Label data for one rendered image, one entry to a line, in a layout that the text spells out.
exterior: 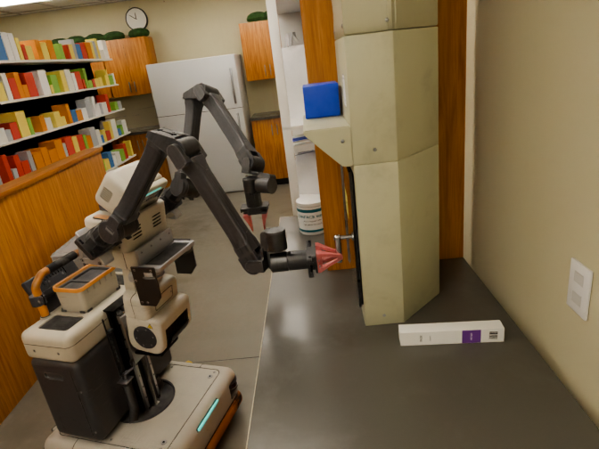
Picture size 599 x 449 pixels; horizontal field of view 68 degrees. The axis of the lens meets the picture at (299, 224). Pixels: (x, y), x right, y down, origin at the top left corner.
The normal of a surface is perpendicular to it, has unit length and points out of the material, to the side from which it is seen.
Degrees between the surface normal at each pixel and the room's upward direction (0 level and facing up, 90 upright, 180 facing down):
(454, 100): 90
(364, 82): 90
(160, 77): 90
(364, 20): 90
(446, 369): 0
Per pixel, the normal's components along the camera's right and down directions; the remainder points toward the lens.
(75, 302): -0.29, 0.40
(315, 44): -0.01, 0.36
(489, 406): -0.11, -0.93
